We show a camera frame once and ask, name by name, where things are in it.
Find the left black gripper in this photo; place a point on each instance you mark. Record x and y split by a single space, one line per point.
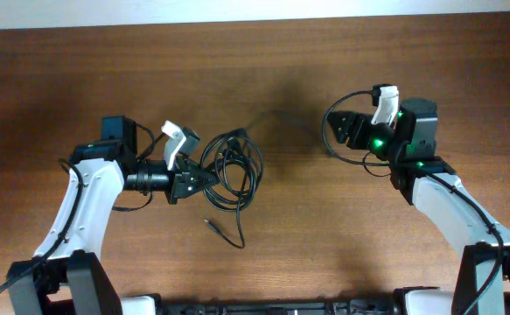
179 185

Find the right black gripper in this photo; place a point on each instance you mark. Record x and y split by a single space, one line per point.
359 132

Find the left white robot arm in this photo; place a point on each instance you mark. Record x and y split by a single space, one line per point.
65 275

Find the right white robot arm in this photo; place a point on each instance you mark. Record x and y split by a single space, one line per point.
405 142

